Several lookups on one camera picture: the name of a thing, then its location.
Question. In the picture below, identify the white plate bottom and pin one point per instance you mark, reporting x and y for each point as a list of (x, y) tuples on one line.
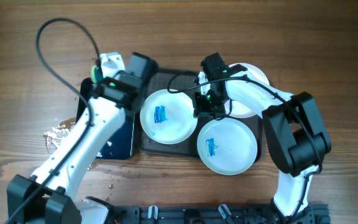
[(227, 147)]

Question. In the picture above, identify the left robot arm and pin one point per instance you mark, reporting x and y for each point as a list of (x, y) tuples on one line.
[(48, 195)]

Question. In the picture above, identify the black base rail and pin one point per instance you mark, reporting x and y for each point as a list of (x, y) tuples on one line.
[(247, 214)]

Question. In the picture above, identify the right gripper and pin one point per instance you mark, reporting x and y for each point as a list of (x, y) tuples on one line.
[(201, 111)]

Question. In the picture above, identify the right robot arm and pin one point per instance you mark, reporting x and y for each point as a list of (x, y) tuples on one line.
[(296, 136)]

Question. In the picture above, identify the green yellow sponge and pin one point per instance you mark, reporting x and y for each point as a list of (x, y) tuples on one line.
[(96, 74)]

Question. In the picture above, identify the dark brown serving tray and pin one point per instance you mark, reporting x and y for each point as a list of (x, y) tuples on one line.
[(187, 147)]

